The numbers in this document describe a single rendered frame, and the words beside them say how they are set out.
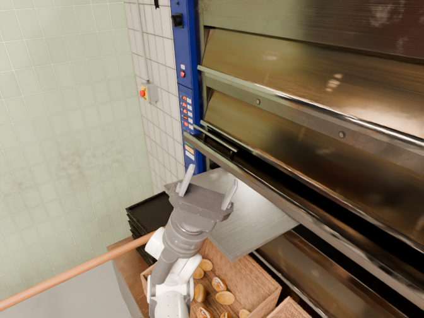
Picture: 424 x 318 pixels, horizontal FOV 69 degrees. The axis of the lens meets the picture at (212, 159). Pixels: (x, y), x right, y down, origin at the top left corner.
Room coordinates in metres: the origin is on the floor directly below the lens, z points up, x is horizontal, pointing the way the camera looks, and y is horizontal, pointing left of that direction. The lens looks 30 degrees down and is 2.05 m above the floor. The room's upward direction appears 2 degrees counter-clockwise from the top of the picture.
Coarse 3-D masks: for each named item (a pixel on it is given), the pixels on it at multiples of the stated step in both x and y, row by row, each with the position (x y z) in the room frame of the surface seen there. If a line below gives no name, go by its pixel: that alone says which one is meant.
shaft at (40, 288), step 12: (144, 240) 0.86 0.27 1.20; (108, 252) 0.80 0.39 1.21; (120, 252) 0.81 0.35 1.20; (84, 264) 0.75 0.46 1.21; (96, 264) 0.76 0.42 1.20; (60, 276) 0.70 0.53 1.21; (72, 276) 0.71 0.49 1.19; (36, 288) 0.66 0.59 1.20; (48, 288) 0.67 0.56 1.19; (12, 300) 0.62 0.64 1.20
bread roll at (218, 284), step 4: (212, 280) 1.13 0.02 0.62; (216, 280) 1.11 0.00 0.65; (220, 280) 1.10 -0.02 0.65; (212, 284) 1.11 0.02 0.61; (216, 284) 1.09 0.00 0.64; (220, 284) 1.08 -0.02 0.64; (224, 284) 1.09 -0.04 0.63; (216, 288) 1.07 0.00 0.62; (220, 288) 1.07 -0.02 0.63; (224, 288) 1.07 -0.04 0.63
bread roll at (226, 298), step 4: (220, 292) 1.03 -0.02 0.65; (224, 292) 1.02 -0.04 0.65; (228, 292) 1.02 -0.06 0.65; (216, 296) 1.02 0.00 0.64; (220, 296) 1.01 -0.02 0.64; (224, 296) 1.01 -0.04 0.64; (228, 296) 1.01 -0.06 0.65; (232, 296) 1.01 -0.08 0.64; (220, 300) 1.00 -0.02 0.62; (224, 300) 1.00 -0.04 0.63; (228, 300) 0.99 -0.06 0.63; (232, 300) 0.99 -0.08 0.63; (224, 304) 0.99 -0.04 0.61; (228, 304) 0.99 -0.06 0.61
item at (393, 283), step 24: (192, 144) 1.24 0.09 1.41; (216, 144) 1.24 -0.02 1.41; (264, 168) 1.03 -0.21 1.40; (264, 192) 0.85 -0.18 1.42; (288, 192) 0.85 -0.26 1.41; (312, 192) 0.87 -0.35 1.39; (336, 216) 0.73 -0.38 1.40; (336, 240) 0.61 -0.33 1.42; (360, 240) 0.62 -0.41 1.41; (384, 240) 0.63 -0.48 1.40; (360, 264) 0.54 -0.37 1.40; (408, 264) 0.54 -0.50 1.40; (408, 288) 0.45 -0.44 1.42
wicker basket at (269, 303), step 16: (208, 240) 1.32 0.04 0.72; (208, 256) 1.30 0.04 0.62; (224, 256) 1.20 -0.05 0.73; (144, 272) 1.10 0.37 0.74; (208, 272) 1.21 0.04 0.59; (224, 272) 1.16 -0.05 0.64; (240, 272) 1.08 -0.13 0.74; (256, 272) 1.01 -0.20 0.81; (144, 288) 1.09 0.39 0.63; (208, 288) 1.10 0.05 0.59; (240, 288) 1.04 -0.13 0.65; (256, 288) 0.98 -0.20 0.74; (272, 288) 0.92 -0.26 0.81; (192, 304) 1.01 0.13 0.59; (208, 304) 1.01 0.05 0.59; (240, 304) 1.00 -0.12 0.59; (256, 304) 0.95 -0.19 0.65; (272, 304) 0.87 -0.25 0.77
